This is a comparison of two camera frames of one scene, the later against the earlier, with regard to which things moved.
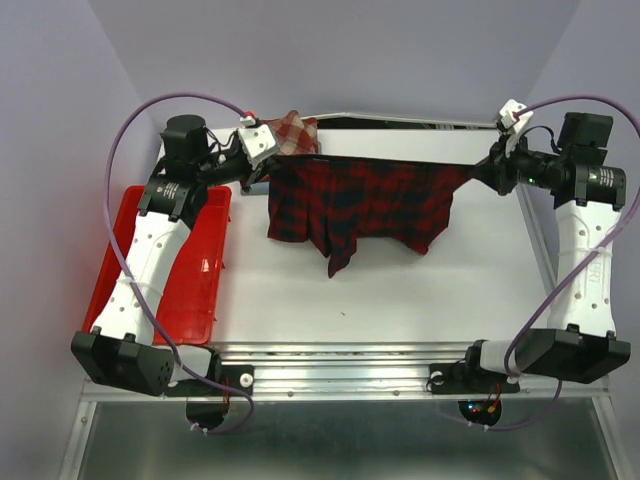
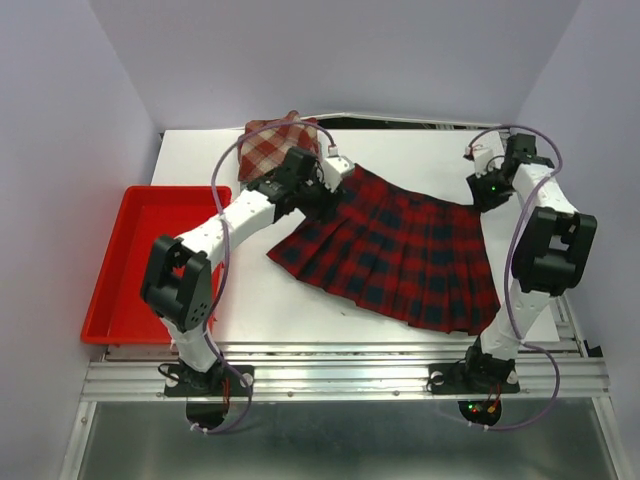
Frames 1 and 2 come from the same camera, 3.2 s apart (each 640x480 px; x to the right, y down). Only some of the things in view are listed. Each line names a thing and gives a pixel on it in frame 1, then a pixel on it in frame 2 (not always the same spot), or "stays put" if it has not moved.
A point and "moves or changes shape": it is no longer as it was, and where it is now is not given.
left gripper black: [250, 175] -> [325, 211]
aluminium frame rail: [356, 374] stays put
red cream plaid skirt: [295, 136] stays put
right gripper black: [498, 168] -> [483, 202]
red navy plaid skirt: [335, 201] moves or changes shape
